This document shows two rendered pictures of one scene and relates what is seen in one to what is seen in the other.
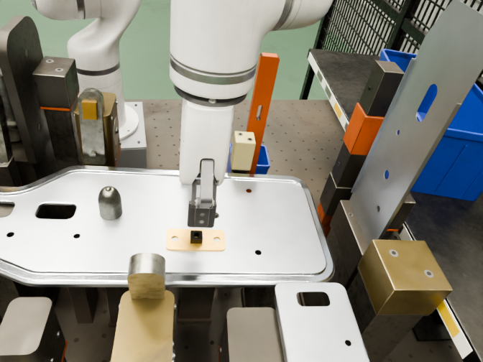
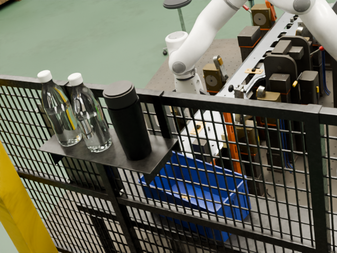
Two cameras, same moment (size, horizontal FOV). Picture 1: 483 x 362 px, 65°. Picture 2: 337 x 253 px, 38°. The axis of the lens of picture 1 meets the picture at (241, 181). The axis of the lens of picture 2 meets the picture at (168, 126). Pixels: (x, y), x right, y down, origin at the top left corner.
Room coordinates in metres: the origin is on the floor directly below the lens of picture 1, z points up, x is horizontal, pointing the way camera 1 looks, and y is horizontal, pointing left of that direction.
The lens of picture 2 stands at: (1.54, -1.05, 2.09)
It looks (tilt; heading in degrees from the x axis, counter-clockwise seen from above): 33 degrees down; 141
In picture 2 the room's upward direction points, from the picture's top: 15 degrees counter-clockwise
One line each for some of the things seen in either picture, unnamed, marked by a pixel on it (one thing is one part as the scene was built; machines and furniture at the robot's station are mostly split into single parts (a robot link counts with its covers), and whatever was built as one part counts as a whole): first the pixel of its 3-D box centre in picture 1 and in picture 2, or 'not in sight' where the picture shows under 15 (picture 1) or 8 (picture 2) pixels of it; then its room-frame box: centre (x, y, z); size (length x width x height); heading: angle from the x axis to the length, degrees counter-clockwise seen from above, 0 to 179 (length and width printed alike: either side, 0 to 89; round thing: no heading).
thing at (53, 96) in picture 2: not in sight; (57, 107); (0.54, -0.57, 1.53); 0.07 x 0.07 x 0.20
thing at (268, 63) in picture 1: (246, 176); (236, 161); (0.57, -0.01, 0.95); 0.03 x 0.01 x 0.50; 102
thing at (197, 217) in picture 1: (202, 213); not in sight; (0.29, 0.04, 1.12); 0.03 x 0.03 x 0.07; 12
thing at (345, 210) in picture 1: (331, 278); not in sight; (0.44, -0.20, 0.85); 0.12 x 0.03 x 0.30; 12
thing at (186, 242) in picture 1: (196, 237); (197, 127); (0.35, 0.05, 1.01); 0.08 x 0.04 x 0.01; 102
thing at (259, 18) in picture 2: not in sight; (263, 36); (-0.02, 1.05, 0.88); 0.14 x 0.09 x 0.36; 12
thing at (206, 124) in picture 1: (207, 123); (187, 85); (0.35, 0.05, 1.20); 0.10 x 0.07 x 0.11; 12
